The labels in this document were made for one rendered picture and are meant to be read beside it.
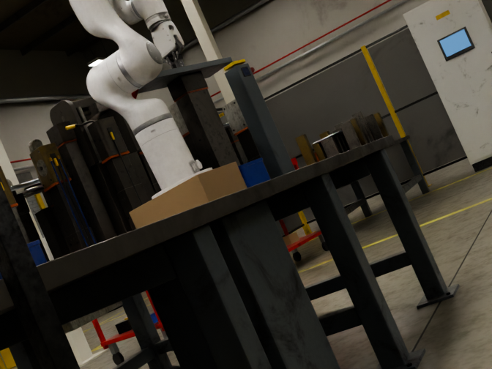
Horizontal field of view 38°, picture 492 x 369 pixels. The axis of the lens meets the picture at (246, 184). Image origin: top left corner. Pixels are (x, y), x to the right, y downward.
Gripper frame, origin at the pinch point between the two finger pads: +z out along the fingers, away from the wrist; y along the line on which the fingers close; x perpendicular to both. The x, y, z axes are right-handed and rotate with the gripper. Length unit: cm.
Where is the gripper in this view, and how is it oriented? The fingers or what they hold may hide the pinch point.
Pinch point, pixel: (178, 67)
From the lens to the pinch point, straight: 246.7
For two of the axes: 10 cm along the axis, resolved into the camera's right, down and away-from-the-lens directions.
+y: -5.8, 2.8, 7.6
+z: 4.0, 9.2, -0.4
